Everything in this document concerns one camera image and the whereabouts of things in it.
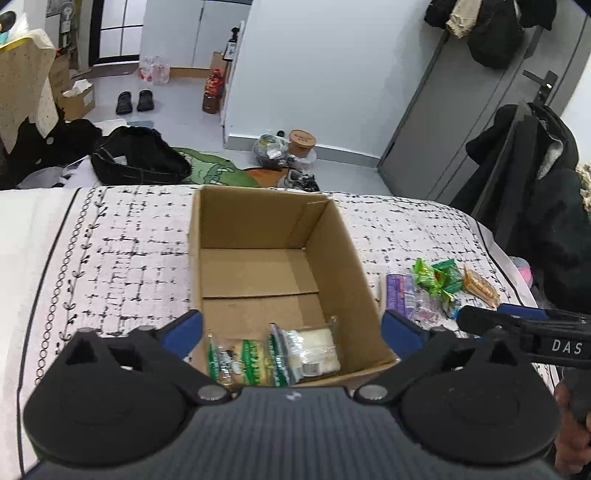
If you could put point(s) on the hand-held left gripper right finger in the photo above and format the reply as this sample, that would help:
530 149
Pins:
402 333

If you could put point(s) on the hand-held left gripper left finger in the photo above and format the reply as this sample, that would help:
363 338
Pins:
183 331

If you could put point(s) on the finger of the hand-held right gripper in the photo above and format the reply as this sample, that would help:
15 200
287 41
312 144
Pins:
482 321
524 311

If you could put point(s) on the blue snack packet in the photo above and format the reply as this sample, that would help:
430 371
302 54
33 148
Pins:
455 314

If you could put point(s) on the orange tan snack packet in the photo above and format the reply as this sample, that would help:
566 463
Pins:
480 286

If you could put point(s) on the clear printed candy packet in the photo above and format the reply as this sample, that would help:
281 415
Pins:
427 307

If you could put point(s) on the purple snack packet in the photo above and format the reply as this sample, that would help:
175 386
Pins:
399 293

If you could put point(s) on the light green snack packet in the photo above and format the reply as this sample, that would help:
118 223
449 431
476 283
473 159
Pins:
443 297

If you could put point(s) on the clear green-edged snack packet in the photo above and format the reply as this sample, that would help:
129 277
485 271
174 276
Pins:
220 364

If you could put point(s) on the dark green snack packet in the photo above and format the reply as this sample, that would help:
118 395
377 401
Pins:
450 277

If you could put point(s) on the green packet with red picture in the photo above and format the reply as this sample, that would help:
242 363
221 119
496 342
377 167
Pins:
424 273

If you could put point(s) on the green printed cracker packet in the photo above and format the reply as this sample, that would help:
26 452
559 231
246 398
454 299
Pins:
253 362

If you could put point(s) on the clear packet of white cakes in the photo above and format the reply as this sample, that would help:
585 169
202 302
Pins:
313 350

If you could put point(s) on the brown cardboard box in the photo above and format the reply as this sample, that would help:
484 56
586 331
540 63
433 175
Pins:
258 277

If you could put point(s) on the person's right hand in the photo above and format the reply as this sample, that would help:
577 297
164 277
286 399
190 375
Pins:
571 444

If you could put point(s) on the pink fluffy item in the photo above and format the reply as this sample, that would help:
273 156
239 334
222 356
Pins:
524 272

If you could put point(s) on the dark jackets on chair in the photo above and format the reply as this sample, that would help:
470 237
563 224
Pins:
531 194

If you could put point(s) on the green rug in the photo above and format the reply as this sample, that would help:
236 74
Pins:
217 170

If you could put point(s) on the black bag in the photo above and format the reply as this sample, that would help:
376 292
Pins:
138 157

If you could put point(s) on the grey sneakers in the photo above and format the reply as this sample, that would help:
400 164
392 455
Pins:
298 180

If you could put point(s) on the clear plastic trash bag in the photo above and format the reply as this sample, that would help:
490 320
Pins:
272 150

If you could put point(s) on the grey door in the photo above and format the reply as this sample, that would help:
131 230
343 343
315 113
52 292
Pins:
461 115

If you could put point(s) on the grey floor mat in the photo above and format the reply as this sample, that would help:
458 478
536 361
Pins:
138 123

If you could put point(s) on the brown paper bowl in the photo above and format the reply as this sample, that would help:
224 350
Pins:
302 142

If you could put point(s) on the pile of dark clothes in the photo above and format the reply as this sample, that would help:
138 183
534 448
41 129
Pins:
51 147

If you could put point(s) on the black slipper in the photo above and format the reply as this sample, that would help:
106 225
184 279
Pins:
145 99
123 102

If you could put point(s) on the brown bottle with red label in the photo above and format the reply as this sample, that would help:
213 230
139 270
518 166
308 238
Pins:
212 97

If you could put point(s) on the open cardboard box with paper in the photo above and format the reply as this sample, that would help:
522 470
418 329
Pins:
78 101

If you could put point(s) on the pack of water bottles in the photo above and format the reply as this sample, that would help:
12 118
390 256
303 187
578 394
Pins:
154 71

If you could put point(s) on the hanging black clothes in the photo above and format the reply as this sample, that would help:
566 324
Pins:
494 32

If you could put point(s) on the beige dotted cloth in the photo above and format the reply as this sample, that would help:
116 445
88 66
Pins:
23 92

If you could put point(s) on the black spray bottle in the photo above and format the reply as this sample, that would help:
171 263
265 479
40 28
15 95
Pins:
231 44

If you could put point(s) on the hanging beige garment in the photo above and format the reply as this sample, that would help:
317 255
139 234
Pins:
464 16

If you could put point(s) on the black framed glass door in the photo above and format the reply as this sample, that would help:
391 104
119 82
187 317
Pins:
120 32

